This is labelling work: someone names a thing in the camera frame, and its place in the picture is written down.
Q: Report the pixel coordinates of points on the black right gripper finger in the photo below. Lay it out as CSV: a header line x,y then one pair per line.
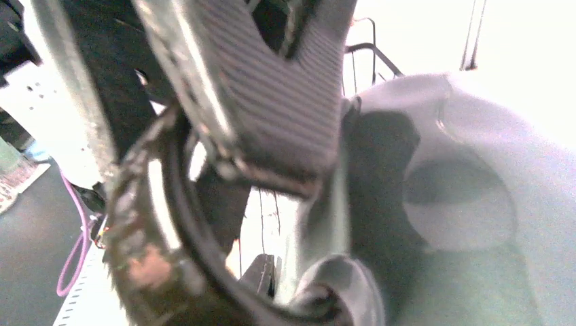
x,y
260,276

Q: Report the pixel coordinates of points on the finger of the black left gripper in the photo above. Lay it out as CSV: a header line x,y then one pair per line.
x,y
100,52
270,118

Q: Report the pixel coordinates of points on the grey green mug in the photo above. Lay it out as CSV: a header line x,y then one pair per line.
x,y
450,206

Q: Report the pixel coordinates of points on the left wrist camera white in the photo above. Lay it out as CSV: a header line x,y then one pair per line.
x,y
35,98

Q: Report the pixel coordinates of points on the aluminium rail frame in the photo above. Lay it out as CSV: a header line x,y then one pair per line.
x,y
92,301

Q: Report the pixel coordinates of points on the black wire dish rack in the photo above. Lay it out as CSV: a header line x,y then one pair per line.
x,y
390,39

